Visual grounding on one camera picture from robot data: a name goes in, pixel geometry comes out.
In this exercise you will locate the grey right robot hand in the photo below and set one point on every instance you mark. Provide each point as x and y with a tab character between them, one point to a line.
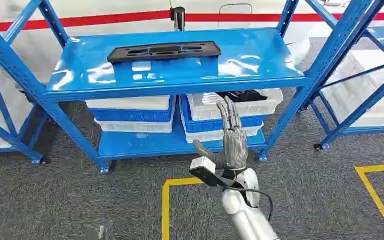
235	145

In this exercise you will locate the black plastic panel with cutouts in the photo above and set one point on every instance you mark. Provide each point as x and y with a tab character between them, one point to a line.
118	56

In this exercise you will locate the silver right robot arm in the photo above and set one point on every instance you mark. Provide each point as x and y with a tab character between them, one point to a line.
244	218

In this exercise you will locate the white plastic bin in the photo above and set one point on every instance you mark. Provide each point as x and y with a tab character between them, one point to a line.
128	102
135	127
205	136
244	107

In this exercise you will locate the blue plastic bin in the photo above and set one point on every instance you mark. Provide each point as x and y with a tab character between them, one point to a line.
132	115
208	125

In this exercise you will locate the black plastic part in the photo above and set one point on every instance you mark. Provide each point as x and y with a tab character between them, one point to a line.
241	96

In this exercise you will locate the blue metal shelf rack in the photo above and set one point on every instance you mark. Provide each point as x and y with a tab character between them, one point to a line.
244	53
26	150
371	130

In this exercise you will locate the red barrier belt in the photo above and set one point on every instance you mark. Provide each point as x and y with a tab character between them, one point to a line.
79	20
244	16

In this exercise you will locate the yellow floor tape square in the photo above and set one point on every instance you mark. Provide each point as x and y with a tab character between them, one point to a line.
374	195

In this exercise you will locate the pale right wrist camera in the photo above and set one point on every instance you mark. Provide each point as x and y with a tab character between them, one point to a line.
202	165

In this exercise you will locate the black barrier post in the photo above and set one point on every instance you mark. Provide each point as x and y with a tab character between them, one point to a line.
178	20

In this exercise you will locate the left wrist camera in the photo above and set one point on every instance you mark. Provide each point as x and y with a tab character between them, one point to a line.
102	232

